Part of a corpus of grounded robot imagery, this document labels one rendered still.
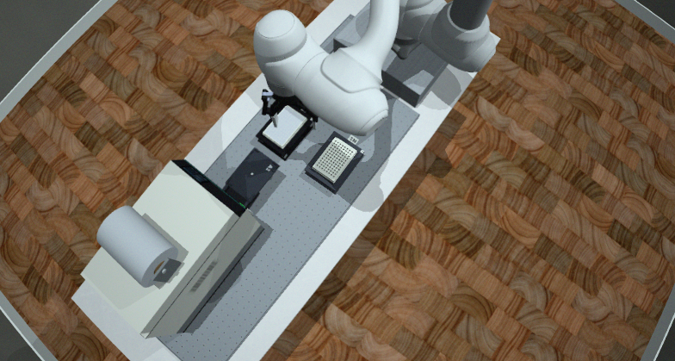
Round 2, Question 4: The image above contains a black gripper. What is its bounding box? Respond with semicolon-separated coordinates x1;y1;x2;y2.
261;89;318;130

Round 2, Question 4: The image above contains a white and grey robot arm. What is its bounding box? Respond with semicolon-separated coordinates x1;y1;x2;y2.
253;0;496;136

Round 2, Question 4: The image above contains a white foil roll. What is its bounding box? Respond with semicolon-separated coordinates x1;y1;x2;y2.
96;206;178;288

